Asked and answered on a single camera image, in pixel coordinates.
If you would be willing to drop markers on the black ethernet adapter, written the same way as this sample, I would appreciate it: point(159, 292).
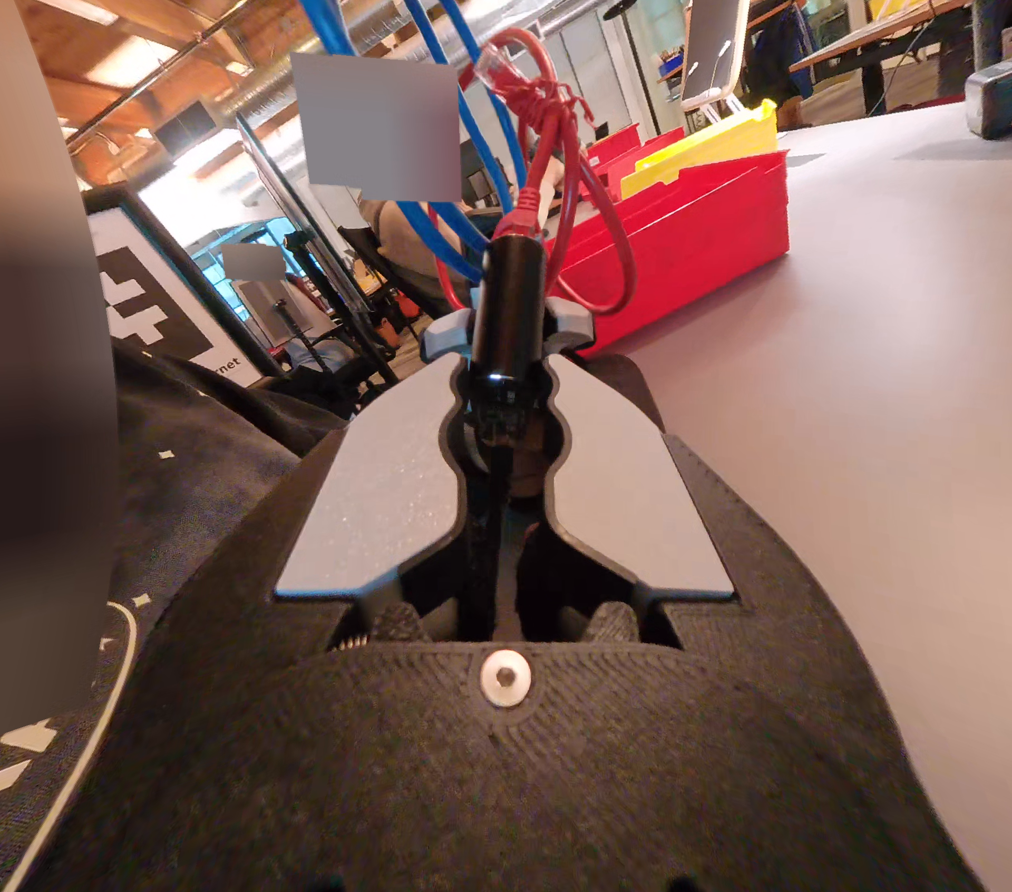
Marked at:
point(510, 307)

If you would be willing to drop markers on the rounded pale sign board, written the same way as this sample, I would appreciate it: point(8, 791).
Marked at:
point(715, 23)

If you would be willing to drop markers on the grey box device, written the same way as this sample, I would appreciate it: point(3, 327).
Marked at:
point(992, 102)

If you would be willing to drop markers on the framed marker sign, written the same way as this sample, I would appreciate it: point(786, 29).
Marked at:
point(150, 291)

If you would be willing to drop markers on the black floor lamp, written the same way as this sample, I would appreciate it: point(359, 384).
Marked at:
point(632, 38)

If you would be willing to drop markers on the large yellow plastic bin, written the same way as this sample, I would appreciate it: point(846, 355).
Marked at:
point(711, 145)

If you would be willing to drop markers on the wooden office desk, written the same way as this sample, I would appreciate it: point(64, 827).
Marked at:
point(893, 34)

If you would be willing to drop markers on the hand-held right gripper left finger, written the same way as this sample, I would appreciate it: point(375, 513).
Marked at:
point(379, 505)

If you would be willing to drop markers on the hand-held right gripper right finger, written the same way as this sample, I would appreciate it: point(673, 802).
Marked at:
point(632, 505)

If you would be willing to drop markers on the small red plastic bin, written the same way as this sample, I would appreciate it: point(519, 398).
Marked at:
point(632, 145)

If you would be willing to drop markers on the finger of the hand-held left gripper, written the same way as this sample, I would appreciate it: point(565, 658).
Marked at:
point(449, 339)
point(571, 323)

